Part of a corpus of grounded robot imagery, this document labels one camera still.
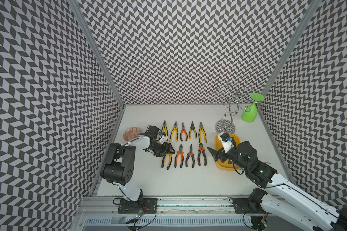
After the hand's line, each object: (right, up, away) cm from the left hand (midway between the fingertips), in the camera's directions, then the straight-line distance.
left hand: (169, 153), depth 90 cm
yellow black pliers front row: (-3, -3, -3) cm, 5 cm away
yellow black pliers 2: (+3, +15, +12) cm, 20 cm away
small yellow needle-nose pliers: (+16, +15, +15) cm, 27 cm away
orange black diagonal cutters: (+21, +2, +2) cm, 21 cm away
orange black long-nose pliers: (+14, 0, +1) cm, 14 cm away
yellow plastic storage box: (+33, -5, -9) cm, 34 cm away
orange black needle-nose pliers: (+10, +13, +13) cm, 21 cm away
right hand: (+26, +9, -15) cm, 31 cm away
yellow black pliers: (-5, +16, +15) cm, 22 cm away
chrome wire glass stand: (+36, +35, -9) cm, 51 cm away
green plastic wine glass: (+47, +25, -8) cm, 54 cm away
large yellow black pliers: (+22, +15, +12) cm, 29 cm away
